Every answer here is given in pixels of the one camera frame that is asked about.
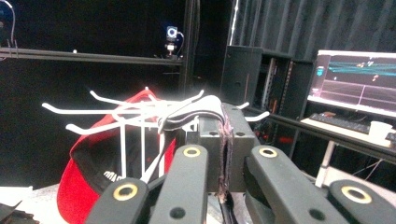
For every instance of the computer monitor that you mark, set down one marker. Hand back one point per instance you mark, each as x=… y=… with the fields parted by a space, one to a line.
x=355 y=81

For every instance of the black vertical post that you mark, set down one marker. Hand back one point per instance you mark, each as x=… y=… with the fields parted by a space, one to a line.
x=190 y=46

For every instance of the black horizontal rail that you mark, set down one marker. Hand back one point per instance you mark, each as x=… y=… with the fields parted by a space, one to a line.
x=93 y=57

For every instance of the black cabinet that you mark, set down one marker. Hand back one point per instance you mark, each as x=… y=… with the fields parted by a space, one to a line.
x=241 y=74

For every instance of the dark equipment rack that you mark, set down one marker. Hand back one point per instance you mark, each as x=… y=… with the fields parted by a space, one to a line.
x=286 y=84

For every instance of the dark curtain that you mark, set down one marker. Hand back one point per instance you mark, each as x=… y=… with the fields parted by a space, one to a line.
x=311 y=25

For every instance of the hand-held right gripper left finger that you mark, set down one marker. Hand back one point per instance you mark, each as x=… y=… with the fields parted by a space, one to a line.
x=214 y=155

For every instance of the white-framed desk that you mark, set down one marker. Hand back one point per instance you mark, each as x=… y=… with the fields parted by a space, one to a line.
x=325 y=161

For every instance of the black keyboard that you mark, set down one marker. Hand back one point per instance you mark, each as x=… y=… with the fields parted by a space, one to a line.
x=339 y=123

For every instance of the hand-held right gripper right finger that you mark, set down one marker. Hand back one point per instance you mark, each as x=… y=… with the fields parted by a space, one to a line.
x=241 y=133

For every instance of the red and black cap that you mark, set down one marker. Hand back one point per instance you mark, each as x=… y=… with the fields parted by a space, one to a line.
x=77 y=193

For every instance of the white cup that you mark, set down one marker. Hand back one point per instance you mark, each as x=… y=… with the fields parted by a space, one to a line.
x=379 y=130

